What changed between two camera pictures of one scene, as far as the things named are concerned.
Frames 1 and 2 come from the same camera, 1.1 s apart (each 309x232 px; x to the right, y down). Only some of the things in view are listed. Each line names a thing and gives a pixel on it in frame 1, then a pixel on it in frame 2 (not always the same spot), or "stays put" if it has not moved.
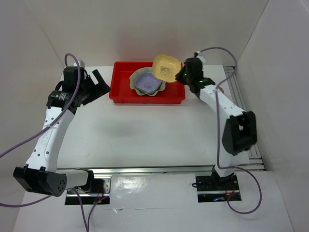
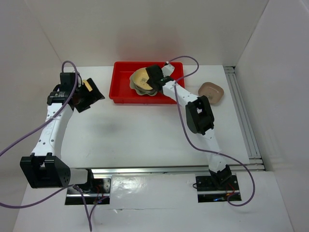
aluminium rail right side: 252,162 stays put
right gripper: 178,75 -> 149,82
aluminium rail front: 190,170 stays put
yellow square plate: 165,67 -> 140,78
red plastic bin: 121,91 stays put
